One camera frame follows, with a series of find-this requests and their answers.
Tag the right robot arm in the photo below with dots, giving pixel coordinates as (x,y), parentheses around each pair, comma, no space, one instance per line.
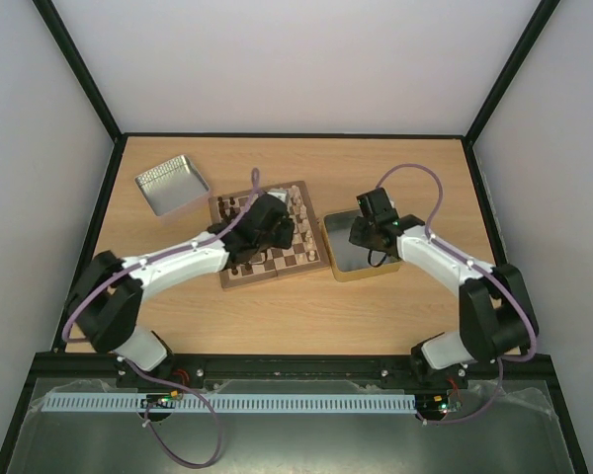
(496,317)

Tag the black enclosure frame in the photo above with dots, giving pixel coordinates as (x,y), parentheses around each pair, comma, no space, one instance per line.
(541,364)

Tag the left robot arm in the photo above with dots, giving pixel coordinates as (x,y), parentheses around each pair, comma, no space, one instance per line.
(105,301)

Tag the row of dark chess pieces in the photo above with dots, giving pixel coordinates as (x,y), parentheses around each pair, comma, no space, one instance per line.
(229,210)

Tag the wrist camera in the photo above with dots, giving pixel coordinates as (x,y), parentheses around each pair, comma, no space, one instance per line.
(281,194)
(376,207)

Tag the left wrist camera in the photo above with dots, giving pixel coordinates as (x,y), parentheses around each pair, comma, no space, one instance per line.
(281,194)

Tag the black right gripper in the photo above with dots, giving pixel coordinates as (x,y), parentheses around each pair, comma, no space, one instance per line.
(361,233)

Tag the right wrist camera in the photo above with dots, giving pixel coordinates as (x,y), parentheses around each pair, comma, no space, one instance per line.
(376,207)

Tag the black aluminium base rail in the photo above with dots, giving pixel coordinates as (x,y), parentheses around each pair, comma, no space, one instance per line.
(205,371)

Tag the light blue cable duct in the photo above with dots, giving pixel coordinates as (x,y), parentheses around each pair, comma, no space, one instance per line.
(231,403)

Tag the wooden chess board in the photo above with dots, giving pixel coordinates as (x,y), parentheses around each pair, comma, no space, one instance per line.
(278,263)

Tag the silver embossed tin lid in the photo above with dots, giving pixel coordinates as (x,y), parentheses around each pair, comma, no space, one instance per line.
(174,186)

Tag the gold tin box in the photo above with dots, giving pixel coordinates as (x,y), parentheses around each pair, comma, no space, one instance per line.
(347,261)

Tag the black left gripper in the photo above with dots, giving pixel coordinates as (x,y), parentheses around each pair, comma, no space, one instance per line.
(285,241)

